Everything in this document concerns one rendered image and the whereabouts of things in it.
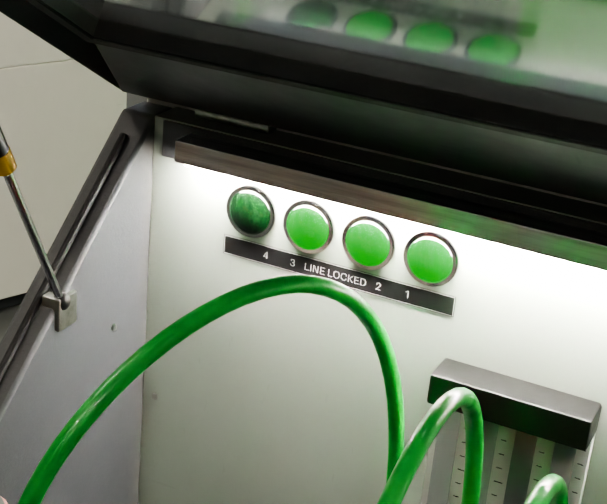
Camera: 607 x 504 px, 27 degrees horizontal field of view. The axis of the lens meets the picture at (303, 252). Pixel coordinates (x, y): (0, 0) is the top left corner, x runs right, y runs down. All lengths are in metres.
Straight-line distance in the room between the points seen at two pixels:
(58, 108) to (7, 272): 0.54
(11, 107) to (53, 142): 0.20
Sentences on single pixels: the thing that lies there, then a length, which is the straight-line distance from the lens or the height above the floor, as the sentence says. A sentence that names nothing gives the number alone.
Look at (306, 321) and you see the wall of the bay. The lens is 1.19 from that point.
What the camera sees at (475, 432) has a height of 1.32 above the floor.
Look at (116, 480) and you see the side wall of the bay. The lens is 1.34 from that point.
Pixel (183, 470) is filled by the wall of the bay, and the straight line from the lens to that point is 1.34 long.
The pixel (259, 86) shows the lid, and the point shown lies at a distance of 1.01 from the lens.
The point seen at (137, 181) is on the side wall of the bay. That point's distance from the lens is 1.20.
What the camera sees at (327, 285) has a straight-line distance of 0.94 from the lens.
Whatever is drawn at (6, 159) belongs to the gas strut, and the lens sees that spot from 1.02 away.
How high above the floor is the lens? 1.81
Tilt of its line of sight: 23 degrees down
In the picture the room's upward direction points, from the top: 5 degrees clockwise
